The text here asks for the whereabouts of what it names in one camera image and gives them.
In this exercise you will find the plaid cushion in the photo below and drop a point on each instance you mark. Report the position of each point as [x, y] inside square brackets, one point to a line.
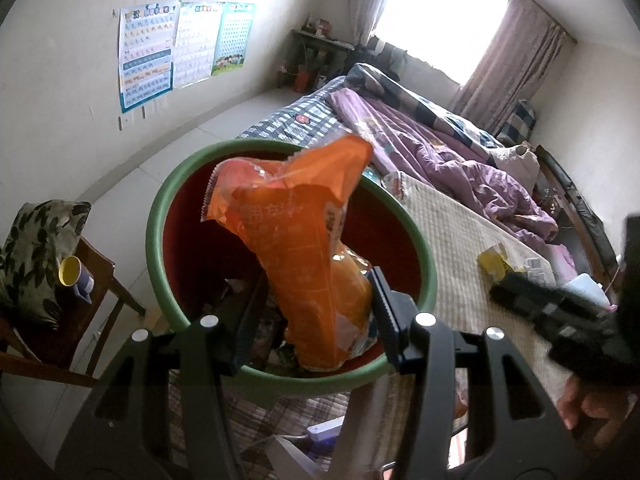
[517, 122]

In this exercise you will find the white box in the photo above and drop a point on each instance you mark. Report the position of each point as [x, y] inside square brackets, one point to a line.
[290, 460]

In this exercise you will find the pink cloth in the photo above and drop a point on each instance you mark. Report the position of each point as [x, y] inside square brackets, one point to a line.
[561, 257]

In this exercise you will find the white pillow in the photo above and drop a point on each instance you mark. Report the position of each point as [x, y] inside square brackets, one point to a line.
[515, 162]

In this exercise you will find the teal wall poster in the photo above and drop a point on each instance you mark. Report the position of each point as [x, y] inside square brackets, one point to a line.
[232, 37]

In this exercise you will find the white yellow wall poster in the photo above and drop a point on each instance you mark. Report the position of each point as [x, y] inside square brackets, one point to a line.
[197, 42]

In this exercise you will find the dark headboard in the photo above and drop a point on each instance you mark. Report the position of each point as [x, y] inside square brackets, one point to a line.
[580, 210]

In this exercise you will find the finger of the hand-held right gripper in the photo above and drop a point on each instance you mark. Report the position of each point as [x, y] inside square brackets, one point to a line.
[520, 295]

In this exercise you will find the orange snack bag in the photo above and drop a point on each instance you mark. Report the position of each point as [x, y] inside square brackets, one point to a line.
[290, 240]

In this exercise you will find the red container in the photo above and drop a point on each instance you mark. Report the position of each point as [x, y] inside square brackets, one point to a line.
[302, 81]

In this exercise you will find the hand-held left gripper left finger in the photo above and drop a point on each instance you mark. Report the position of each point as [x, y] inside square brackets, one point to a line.
[250, 312]

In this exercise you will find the floral cushion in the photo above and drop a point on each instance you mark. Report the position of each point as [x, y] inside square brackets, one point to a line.
[35, 255]

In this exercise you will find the yellow snack wrapper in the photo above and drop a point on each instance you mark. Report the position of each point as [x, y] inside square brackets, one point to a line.
[492, 260]

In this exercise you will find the purple quilt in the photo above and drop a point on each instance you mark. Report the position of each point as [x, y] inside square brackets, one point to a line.
[440, 170]

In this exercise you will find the wooden chair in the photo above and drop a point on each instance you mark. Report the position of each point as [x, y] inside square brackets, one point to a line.
[85, 320]

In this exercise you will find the blue wall poster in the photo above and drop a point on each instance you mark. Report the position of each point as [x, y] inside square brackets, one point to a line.
[147, 55]

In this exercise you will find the brown plaid cloth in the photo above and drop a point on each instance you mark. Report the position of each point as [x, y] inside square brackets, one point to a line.
[295, 410]

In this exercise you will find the person's right hand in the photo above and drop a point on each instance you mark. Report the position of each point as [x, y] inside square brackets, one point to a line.
[590, 405]

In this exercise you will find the grey curtain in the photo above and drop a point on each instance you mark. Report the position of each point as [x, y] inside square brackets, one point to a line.
[370, 0]
[510, 65]

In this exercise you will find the beige woven mat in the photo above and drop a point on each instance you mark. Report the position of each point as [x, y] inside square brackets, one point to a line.
[465, 240]

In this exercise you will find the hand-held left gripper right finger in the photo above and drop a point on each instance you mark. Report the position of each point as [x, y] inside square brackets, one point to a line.
[385, 305]

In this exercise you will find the white power strip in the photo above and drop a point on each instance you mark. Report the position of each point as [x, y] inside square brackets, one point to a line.
[325, 430]

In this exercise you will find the blue plaid bed sheet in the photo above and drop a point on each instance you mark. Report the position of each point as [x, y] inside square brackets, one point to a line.
[295, 115]

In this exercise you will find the red bucket with green rim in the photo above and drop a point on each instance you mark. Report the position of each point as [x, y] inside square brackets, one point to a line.
[190, 250]

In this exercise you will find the dark side table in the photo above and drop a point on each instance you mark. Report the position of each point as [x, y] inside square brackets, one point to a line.
[320, 52]

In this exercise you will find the yellow cup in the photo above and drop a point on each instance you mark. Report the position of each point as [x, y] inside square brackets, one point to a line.
[70, 270]

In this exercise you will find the window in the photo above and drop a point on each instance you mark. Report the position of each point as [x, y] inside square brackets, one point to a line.
[440, 15]

